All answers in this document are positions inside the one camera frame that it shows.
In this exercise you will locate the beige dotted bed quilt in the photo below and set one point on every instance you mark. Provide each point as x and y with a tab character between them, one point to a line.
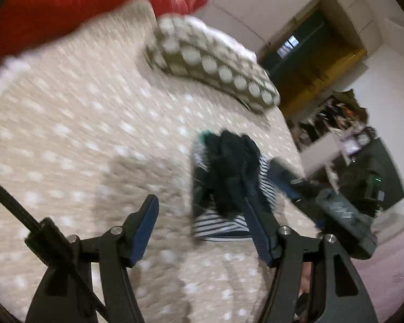
88	130

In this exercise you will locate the olive hedgehog bolster pillow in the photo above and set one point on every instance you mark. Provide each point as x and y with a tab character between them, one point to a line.
184	46

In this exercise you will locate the dark navy striped pants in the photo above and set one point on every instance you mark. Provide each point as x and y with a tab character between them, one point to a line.
228	171

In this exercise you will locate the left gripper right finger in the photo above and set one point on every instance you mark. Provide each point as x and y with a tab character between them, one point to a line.
337	292

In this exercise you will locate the white wardrobe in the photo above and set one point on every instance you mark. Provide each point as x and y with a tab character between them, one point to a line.
254	23

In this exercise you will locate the white shelf unit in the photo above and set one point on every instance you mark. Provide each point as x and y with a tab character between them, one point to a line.
332	133

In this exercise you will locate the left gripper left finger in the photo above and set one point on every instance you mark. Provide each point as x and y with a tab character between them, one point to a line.
87	279

